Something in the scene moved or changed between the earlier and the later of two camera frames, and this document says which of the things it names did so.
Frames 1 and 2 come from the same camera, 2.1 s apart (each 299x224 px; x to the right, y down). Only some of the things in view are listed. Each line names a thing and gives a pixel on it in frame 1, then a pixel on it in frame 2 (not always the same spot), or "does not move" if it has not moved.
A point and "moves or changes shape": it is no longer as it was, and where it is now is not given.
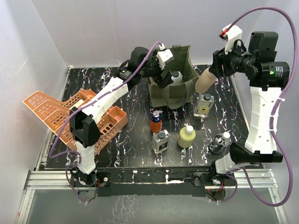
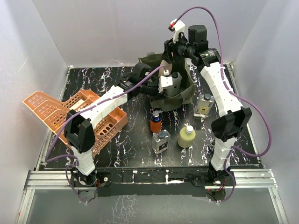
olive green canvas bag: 175,96 moves or changes shape
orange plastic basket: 57,113 does not move
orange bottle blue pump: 156,121 does not move
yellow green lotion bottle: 187,136 does not move
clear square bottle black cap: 202,108 does not move
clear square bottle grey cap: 160,141 does not move
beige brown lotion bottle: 204,82 moves or changes shape
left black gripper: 162,82 to 156,82
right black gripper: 220,60 to 170,47
